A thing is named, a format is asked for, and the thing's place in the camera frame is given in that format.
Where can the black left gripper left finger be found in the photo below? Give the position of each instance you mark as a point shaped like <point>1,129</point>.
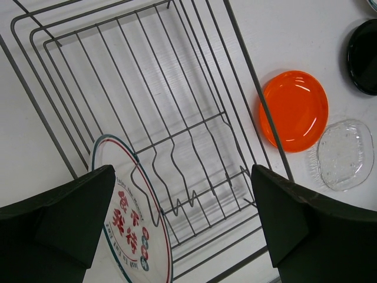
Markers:
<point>53,236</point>

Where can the white plate with red characters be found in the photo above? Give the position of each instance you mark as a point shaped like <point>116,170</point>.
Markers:
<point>134,228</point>

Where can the black plate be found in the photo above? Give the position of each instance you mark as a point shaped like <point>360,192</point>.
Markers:
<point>361,57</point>

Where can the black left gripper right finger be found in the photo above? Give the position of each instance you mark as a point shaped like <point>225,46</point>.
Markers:
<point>311,237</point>

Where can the white plate with dark rim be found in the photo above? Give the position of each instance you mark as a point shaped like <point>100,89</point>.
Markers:
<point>372,3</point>

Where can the orange plastic plate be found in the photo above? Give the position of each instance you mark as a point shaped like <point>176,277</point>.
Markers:
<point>299,109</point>

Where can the grey wire dish rack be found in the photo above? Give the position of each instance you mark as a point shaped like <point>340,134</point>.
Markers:
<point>172,86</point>

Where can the clear glass plate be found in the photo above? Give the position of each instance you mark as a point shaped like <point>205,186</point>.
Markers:
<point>345,155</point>

